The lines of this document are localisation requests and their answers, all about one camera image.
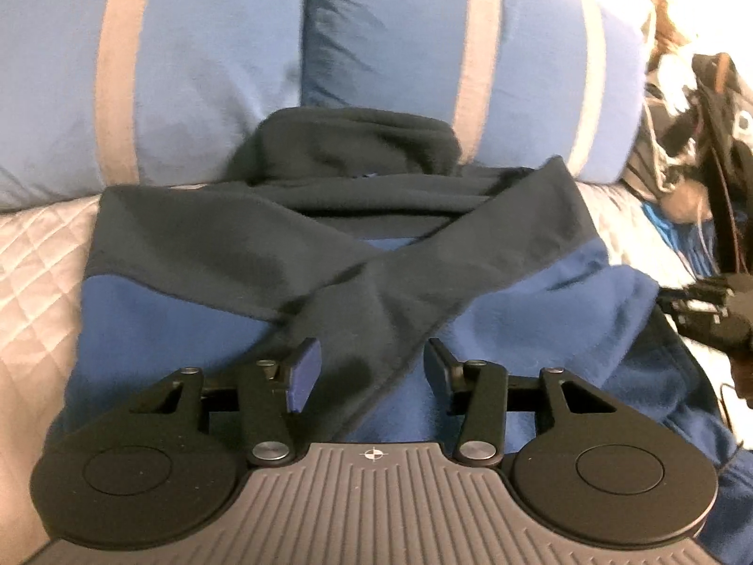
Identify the blue grey-striped pillow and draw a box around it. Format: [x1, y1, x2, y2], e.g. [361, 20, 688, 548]
[0, 0, 312, 213]
[300, 0, 648, 186]

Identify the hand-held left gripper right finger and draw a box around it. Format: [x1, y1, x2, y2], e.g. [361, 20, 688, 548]
[424, 338, 618, 465]

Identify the brown plush toy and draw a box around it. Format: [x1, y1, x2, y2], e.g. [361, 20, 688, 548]
[647, 0, 696, 65]

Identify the blue fleece jacket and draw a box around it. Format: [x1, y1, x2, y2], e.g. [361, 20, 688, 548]
[47, 107, 753, 542]

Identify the tan plush toy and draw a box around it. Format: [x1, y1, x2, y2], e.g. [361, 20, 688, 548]
[662, 179, 710, 221]

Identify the black strap bag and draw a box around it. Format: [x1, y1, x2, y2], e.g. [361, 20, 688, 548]
[665, 53, 753, 272]

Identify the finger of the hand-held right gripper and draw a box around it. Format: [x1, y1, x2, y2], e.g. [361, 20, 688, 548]
[655, 283, 730, 314]

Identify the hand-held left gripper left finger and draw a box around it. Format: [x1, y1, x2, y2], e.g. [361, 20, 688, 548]
[126, 338, 323, 466]

